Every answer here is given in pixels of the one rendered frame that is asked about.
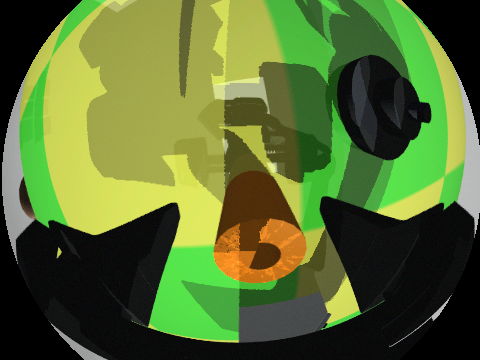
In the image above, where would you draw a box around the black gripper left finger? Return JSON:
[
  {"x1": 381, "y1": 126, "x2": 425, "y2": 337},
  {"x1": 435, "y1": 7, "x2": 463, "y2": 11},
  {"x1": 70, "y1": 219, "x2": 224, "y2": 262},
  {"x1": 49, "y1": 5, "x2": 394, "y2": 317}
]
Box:
[{"x1": 48, "y1": 203, "x2": 180, "y2": 327}]

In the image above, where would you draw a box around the orange tapered knob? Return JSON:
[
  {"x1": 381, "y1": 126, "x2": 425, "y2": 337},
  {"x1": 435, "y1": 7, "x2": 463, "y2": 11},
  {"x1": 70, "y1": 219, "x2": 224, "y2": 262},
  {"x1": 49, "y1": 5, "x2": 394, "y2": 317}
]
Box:
[{"x1": 212, "y1": 171, "x2": 307, "y2": 284}]

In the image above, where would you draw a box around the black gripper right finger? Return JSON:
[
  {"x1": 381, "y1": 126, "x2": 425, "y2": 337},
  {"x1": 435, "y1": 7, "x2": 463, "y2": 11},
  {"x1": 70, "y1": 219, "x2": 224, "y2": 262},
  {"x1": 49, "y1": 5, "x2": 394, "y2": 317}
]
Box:
[{"x1": 319, "y1": 196, "x2": 444, "y2": 313}]

